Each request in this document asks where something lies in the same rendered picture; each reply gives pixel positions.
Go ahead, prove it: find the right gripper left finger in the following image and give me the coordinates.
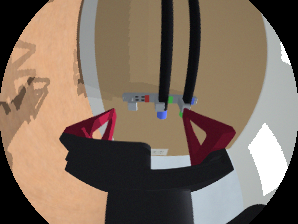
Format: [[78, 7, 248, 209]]
[[63, 108, 116, 140]]

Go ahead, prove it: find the black bar with blue ends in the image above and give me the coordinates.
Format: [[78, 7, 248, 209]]
[[157, 0, 173, 119]]

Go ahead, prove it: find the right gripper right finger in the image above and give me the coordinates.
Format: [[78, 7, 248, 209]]
[[182, 108, 236, 166]]

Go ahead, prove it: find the black bar with green ends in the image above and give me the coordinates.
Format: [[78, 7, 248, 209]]
[[183, 0, 201, 105]]

